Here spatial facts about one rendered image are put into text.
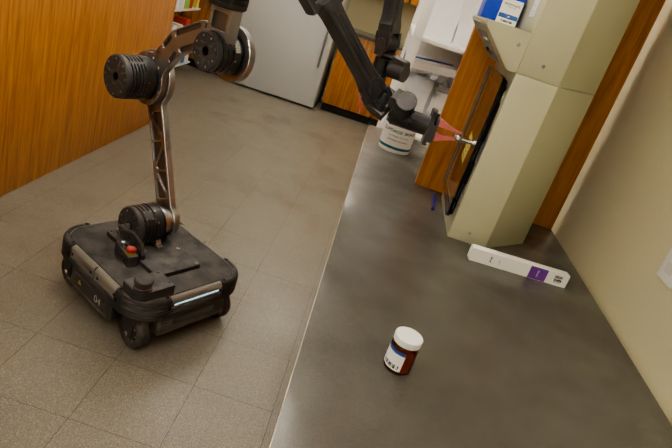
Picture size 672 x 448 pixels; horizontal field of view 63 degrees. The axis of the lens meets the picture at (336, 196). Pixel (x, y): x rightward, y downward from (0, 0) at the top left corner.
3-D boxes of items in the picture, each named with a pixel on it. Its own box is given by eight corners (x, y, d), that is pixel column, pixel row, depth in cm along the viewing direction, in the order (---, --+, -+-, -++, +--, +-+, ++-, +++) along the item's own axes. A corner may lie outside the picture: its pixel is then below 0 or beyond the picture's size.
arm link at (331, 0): (319, -38, 133) (290, -10, 130) (334, -39, 129) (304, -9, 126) (387, 93, 161) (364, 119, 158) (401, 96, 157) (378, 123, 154)
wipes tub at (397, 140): (408, 149, 227) (421, 115, 222) (408, 158, 215) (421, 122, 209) (378, 139, 227) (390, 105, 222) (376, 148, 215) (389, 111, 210)
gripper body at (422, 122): (440, 111, 150) (415, 102, 150) (427, 146, 152) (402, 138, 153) (439, 109, 156) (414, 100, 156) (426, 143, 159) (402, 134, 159)
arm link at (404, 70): (392, 36, 184) (377, 36, 178) (420, 46, 179) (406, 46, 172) (383, 70, 190) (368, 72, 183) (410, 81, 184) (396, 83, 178)
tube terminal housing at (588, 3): (511, 220, 183) (622, -17, 155) (532, 265, 153) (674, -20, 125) (440, 197, 183) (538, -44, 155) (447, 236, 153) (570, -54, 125)
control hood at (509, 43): (496, 59, 166) (510, 26, 163) (516, 73, 136) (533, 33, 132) (460, 47, 166) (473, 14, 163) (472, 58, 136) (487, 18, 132)
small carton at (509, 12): (513, 27, 143) (523, 3, 141) (514, 27, 138) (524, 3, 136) (494, 21, 143) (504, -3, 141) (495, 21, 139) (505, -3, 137)
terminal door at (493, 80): (445, 184, 180) (493, 66, 166) (448, 218, 152) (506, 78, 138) (443, 183, 180) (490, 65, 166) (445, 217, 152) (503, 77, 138)
